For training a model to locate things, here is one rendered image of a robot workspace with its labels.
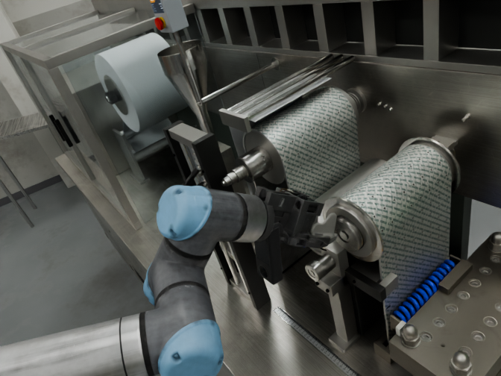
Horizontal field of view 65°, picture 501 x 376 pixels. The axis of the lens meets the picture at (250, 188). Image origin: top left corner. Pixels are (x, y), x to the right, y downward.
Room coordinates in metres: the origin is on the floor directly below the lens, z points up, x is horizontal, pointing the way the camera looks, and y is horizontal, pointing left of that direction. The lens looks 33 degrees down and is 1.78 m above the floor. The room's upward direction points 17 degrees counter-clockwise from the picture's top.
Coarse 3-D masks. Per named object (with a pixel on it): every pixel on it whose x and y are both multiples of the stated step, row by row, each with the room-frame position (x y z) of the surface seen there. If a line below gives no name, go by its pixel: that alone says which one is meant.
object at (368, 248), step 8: (336, 208) 0.58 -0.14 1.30; (344, 208) 0.56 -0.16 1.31; (344, 216) 0.56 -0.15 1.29; (352, 216) 0.55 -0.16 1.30; (360, 224) 0.53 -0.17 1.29; (368, 232) 0.52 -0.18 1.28; (368, 240) 0.52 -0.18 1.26; (360, 248) 0.54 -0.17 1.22; (368, 248) 0.52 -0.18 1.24; (360, 256) 0.54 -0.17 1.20
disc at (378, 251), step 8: (328, 200) 0.61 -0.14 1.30; (336, 200) 0.59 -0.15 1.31; (344, 200) 0.57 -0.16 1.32; (328, 208) 0.61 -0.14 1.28; (352, 208) 0.55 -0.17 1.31; (360, 208) 0.54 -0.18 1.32; (360, 216) 0.54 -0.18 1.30; (368, 216) 0.52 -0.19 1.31; (368, 224) 0.52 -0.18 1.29; (376, 232) 0.51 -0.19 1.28; (376, 240) 0.51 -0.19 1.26; (376, 248) 0.51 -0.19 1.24; (368, 256) 0.53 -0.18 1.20; (376, 256) 0.51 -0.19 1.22
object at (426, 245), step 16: (448, 208) 0.62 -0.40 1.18; (432, 224) 0.59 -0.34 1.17; (448, 224) 0.62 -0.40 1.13; (416, 240) 0.56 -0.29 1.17; (432, 240) 0.59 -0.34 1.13; (448, 240) 0.62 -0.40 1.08; (384, 256) 0.52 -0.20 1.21; (400, 256) 0.54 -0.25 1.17; (416, 256) 0.56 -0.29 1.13; (432, 256) 0.59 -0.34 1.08; (448, 256) 0.62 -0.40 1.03; (384, 272) 0.52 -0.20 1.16; (400, 272) 0.54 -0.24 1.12; (416, 272) 0.56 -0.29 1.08; (400, 288) 0.54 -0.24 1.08; (416, 288) 0.56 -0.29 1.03; (384, 304) 0.51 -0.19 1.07; (400, 304) 0.54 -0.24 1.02
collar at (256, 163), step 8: (248, 152) 0.78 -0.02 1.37; (256, 152) 0.78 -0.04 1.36; (264, 152) 0.77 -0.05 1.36; (240, 160) 0.76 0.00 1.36; (248, 160) 0.75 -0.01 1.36; (256, 160) 0.75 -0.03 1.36; (264, 160) 0.75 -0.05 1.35; (248, 168) 0.74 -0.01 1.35; (256, 168) 0.74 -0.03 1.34; (264, 168) 0.75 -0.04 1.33; (248, 176) 0.75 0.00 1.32; (256, 176) 0.74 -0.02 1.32
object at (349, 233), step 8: (336, 224) 0.57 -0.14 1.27; (344, 224) 0.55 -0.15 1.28; (352, 224) 0.55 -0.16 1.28; (344, 232) 0.55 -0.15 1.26; (352, 232) 0.53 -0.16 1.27; (360, 232) 0.53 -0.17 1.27; (336, 240) 0.57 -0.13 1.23; (344, 240) 0.56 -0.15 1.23; (352, 240) 0.54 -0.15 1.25; (360, 240) 0.53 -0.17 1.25; (344, 248) 0.56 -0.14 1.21; (352, 248) 0.54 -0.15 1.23
